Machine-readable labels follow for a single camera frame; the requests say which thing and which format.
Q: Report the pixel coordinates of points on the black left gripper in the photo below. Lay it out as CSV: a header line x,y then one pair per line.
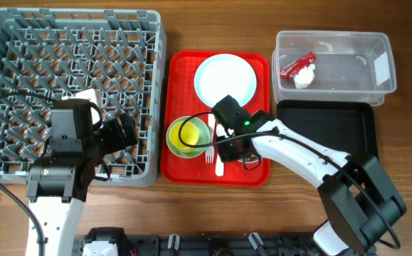
x,y
118,141

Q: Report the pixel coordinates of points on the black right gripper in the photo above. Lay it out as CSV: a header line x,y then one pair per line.
x,y
226,155

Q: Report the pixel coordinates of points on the light blue bowl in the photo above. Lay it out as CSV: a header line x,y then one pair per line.
x,y
249,158

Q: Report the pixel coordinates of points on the yellow plastic cup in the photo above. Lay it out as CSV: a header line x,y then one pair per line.
x,y
189,133

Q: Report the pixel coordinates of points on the red sauce packet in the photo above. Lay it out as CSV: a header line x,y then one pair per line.
x,y
295,67

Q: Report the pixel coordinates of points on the white napkin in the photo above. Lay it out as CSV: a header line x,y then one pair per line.
x,y
304,77

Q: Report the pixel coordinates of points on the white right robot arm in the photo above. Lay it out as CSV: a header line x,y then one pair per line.
x,y
359,198

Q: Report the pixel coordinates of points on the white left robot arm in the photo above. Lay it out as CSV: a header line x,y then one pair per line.
x,y
58,183

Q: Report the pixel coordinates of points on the grey dishwasher rack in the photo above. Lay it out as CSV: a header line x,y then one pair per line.
x,y
50,54

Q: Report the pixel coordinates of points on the white plastic spoon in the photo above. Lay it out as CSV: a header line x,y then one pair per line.
x,y
219,169

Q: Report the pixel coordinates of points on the white plastic fork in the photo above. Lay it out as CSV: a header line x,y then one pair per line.
x,y
210,151

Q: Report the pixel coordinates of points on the green bowl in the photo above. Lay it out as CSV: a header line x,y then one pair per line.
x,y
203,138

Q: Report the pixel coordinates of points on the large light blue plate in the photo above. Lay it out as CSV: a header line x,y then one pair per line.
x,y
222,75

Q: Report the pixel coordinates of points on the red plastic tray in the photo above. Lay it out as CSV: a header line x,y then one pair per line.
x,y
182,102

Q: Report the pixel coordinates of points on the clear plastic bin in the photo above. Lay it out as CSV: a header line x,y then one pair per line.
x,y
350,66

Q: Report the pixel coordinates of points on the black tray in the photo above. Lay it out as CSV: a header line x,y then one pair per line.
x,y
342,126

